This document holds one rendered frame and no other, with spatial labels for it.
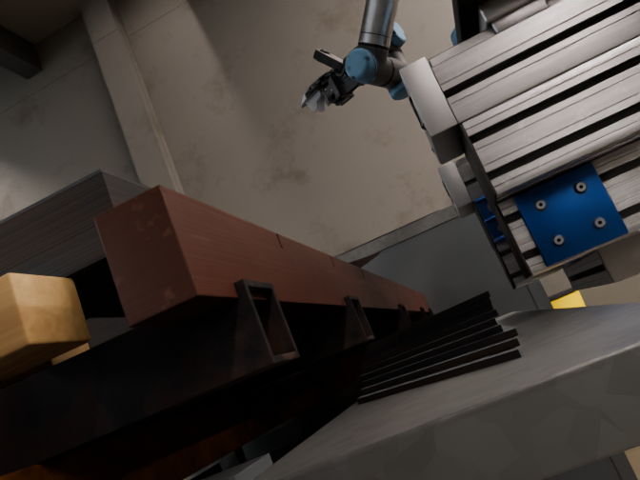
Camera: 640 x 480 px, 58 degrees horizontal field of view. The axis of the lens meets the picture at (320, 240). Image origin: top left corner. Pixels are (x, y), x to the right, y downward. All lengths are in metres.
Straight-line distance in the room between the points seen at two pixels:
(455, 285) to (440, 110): 1.25
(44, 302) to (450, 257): 1.63
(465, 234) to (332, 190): 3.25
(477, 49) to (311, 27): 4.94
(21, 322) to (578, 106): 0.55
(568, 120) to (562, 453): 0.49
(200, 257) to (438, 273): 1.61
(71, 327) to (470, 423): 0.22
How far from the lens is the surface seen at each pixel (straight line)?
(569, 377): 0.22
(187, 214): 0.32
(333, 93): 1.66
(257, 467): 0.41
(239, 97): 5.61
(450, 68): 0.69
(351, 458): 0.23
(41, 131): 6.75
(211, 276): 0.31
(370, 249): 1.91
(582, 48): 0.70
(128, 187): 0.38
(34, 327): 0.33
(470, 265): 1.88
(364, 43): 1.44
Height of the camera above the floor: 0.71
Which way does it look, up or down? 12 degrees up
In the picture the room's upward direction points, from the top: 22 degrees counter-clockwise
